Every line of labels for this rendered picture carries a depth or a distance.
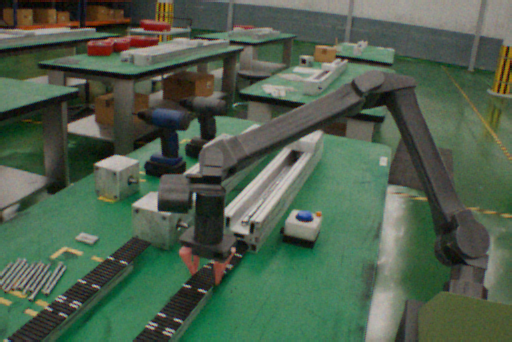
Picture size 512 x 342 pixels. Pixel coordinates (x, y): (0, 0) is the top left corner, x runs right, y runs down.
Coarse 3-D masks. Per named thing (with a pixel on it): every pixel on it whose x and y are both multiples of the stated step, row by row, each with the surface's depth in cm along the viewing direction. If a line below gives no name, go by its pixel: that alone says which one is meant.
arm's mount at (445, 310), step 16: (432, 304) 79; (448, 304) 75; (464, 304) 74; (480, 304) 73; (496, 304) 72; (432, 320) 76; (448, 320) 76; (464, 320) 75; (480, 320) 74; (496, 320) 73; (432, 336) 77; (448, 336) 76; (464, 336) 76; (480, 336) 75; (496, 336) 74
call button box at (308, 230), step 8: (296, 216) 117; (288, 224) 114; (296, 224) 114; (304, 224) 114; (312, 224) 114; (320, 224) 119; (280, 232) 119; (288, 232) 115; (296, 232) 114; (304, 232) 114; (312, 232) 113; (288, 240) 116; (296, 240) 115; (304, 240) 114; (312, 240) 114; (312, 248) 114
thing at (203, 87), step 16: (320, 48) 470; (336, 48) 487; (176, 80) 485; (192, 80) 484; (208, 80) 515; (112, 96) 397; (144, 96) 406; (176, 96) 491; (208, 96) 525; (96, 112) 391; (112, 112) 384; (336, 128) 444
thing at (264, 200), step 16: (288, 160) 158; (304, 160) 151; (256, 176) 134; (272, 176) 141; (288, 176) 136; (304, 176) 153; (256, 192) 127; (272, 192) 124; (288, 192) 132; (240, 208) 115; (256, 208) 120; (272, 208) 116; (224, 224) 111; (240, 224) 114; (256, 224) 108; (272, 224) 120; (256, 240) 110
